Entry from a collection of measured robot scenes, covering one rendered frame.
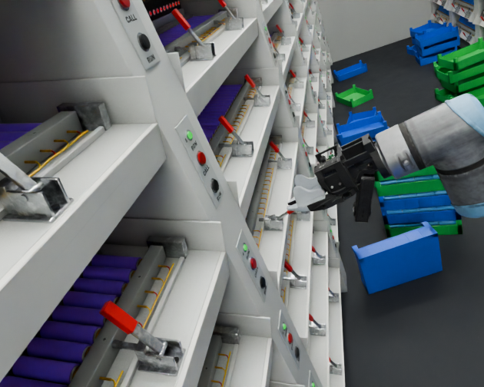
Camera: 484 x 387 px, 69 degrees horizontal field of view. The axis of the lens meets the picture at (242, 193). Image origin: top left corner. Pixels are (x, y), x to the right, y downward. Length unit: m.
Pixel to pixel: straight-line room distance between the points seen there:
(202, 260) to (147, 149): 0.17
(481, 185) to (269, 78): 0.63
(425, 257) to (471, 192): 0.85
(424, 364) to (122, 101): 1.23
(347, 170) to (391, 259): 0.83
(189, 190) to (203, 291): 0.12
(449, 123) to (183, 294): 0.48
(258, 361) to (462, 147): 0.46
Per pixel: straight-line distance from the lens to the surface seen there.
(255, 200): 0.84
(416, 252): 1.50
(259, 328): 0.59
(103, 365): 0.39
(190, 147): 0.44
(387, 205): 1.66
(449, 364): 1.39
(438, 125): 0.66
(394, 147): 0.65
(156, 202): 0.46
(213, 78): 0.61
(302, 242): 1.03
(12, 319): 0.25
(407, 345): 1.42
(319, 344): 1.04
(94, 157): 0.35
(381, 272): 1.50
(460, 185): 0.71
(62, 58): 0.43
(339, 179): 0.68
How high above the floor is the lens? 1.19
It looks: 29 degrees down
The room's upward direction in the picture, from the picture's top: 24 degrees counter-clockwise
